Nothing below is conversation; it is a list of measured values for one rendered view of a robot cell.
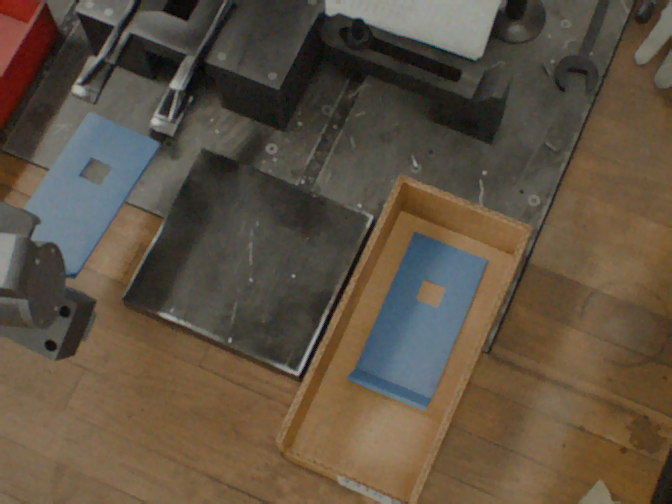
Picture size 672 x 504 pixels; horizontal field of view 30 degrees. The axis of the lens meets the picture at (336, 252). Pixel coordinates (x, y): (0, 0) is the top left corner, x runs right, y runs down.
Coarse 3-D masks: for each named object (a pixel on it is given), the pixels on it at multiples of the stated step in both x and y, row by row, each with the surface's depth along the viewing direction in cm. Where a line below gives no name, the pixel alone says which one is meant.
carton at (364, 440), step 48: (432, 192) 106; (384, 240) 110; (480, 240) 111; (384, 288) 110; (432, 288) 110; (480, 288) 110; (336, 336) 105; (480, 336) 101; (336, 384) 107; (288, 432) 100; (336, 432) 106; (384, 432) 105; (432, 432) 105; (336, 480) 104; (384, 480) 104
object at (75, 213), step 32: (96, 128) 107; (64, 160) 105; (96, 160) 106; (128, 160) 106; (64, 192) 104; (96, 192) 104; (128, 192) 104; (64, 224) 103; (96, 224) 103; (64, 256) 102
